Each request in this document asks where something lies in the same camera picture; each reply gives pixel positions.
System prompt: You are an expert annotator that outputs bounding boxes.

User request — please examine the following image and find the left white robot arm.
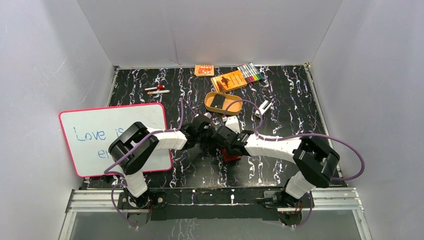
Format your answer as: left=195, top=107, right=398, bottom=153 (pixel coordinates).
left=108, top=113, right=214, bottom=208

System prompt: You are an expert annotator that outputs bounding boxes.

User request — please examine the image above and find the coloured marker set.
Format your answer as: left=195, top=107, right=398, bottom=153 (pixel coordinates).
left=237, top=62, right=265, bottom=84

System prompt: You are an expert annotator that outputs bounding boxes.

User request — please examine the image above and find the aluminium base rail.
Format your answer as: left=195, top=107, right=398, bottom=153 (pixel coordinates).
left=66, top=187, right=366, bottom=226

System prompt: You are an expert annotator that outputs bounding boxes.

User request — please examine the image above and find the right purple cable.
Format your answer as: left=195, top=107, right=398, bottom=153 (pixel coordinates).
left=221, top=99, right=366, bottom=228

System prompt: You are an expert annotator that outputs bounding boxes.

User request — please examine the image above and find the orange white marker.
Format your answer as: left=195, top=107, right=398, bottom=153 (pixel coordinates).
left=147, top=90, right=171, bottom=95

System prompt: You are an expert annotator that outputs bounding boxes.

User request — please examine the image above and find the orange book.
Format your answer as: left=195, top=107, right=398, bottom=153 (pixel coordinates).
left=210, top=70, right=248, bottom=93

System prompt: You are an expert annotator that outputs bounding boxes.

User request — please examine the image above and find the black credit card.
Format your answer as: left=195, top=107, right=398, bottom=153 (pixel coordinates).
left=210, top=94, right=226, bottom=109

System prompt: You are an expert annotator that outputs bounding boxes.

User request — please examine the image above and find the small orange card box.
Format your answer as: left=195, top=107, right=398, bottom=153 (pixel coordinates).
left=194, top=64, right=215, bottom=77

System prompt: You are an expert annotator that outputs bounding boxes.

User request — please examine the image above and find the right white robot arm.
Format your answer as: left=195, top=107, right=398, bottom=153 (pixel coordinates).
left=211, top=126, right=340, bottom=207

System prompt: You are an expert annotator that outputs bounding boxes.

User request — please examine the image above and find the red card holder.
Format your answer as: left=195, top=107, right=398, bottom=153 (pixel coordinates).
left=221, top=147, right=241, bottom=163

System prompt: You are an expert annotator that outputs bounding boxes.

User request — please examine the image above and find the yellow oval tray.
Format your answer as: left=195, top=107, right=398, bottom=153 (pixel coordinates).
left=204, top=91, right=243, bottom=116

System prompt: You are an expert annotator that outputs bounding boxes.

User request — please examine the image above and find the pink framed whiteboard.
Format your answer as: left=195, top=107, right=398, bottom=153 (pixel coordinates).
left=59, top=103, right=169, bottom=178

